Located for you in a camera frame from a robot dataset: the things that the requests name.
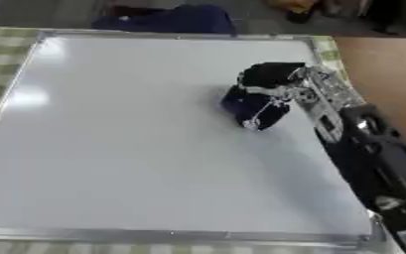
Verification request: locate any orange and black object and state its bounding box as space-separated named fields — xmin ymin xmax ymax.
xmin=263 ymin=0 xmax=332 ymax=25

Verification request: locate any person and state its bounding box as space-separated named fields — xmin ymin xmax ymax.
xmin=89 ymin=0 xmax=239 ymax=36

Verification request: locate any white whiteboard with metal frame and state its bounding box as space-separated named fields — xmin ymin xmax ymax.
xmin=0 ymin=29 xmax=389 ymax=248

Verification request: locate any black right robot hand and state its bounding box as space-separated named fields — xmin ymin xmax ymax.
xmin=233 ymin=61 xmax=311 ymax=132

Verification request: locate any dark blue whiteboard brush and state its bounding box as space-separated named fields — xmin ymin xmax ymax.
xmin=217 ymin=84 xmax=264 ymax=128

